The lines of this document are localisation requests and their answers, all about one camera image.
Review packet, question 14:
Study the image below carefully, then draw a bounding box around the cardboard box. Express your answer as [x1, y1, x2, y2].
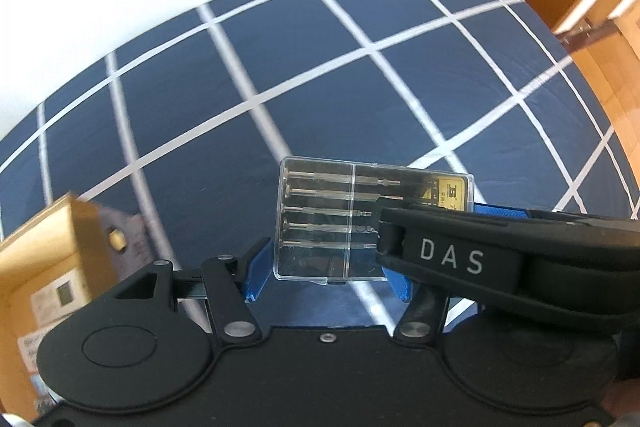
[0, 193, 151, 418]

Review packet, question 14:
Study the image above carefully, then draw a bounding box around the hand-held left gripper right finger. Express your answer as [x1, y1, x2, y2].
[382, 266, 448, 349]

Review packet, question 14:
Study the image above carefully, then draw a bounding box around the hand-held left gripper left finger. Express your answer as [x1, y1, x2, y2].
[107, 237, 273, 348]

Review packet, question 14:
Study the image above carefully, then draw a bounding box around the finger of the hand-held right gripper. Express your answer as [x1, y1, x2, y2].
[472, 203, 640, 228]
[367, 196, 526, 267]

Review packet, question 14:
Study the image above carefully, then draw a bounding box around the white remote control with screen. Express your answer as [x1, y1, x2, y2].
[27, 274, 83, 325]

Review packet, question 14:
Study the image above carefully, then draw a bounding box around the blue checked bedsheet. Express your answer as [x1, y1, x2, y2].
[0, 0, 640, 333]

